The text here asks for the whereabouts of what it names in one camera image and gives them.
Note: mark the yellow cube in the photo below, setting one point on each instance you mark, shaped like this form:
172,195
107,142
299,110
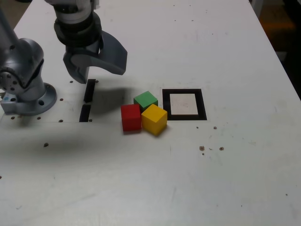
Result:
154,120

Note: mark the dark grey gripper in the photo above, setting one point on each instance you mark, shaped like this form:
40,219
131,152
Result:
91,49

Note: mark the red cube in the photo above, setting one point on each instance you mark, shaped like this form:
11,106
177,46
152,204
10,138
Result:
130,117

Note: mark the green cube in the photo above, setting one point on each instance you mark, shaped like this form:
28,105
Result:
145,99

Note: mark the black tape strip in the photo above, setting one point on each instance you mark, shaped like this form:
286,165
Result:
90,90

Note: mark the black tape square outline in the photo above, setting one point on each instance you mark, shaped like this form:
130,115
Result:
165,106

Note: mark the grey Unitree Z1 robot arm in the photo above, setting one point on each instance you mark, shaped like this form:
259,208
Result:
23,58

